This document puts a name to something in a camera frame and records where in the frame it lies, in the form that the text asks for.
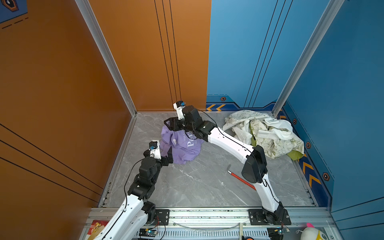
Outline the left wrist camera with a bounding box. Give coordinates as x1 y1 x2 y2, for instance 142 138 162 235
144 140 162 160

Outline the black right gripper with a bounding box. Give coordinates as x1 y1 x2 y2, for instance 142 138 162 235
163 116 197 133

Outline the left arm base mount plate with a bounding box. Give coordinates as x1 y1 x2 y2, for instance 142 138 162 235
156 209 170 226

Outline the plain white cloth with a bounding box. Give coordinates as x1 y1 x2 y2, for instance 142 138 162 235
224 118 293 145

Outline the cream green-printed cloth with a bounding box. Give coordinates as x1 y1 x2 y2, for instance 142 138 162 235
223 110 305 160

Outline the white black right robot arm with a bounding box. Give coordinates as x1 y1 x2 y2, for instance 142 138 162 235
164 101 292 227

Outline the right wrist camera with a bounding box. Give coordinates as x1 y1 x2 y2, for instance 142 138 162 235
173 101 185 120

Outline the green circuit board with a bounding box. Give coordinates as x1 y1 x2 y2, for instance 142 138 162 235
138 229 159 239

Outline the red handled hook tool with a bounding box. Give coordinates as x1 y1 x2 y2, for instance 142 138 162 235
227 165 256 190

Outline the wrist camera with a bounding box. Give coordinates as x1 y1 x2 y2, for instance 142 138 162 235
144 140 162 160
173 101 185 120

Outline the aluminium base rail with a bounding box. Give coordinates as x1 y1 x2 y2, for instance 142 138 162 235
79 206 343 240

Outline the red yellow package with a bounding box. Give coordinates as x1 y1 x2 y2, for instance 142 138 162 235
85 220 108 240

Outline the white plush toy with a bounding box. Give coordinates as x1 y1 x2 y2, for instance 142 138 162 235
296 223 330 240

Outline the green cloth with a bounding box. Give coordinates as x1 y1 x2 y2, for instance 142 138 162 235
251 131 304 160

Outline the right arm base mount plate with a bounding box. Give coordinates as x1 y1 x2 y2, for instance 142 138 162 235
248 209 292 226

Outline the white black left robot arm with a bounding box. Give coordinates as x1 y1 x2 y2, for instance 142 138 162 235
95 140 174 240

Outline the purple printed shirt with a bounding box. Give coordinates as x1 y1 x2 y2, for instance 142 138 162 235
160 126 204 165

